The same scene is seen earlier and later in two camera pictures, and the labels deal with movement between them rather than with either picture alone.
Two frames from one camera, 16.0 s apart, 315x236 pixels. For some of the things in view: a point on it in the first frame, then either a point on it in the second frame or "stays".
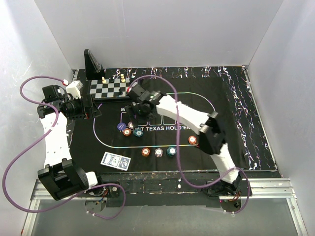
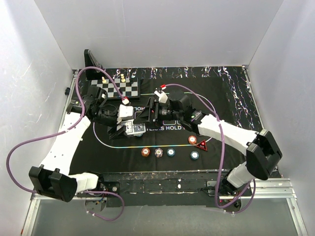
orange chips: (192, 139) stays
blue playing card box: (116, 161) to (131, 129)
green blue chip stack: (171, 151) stays
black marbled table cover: (254, 135) stays
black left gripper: (90, 112) to (112, 130)
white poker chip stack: (158, 152) stays
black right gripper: (132, 110) to (145, 115)
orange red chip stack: (145, 151) stays
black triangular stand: (94, 70) stays
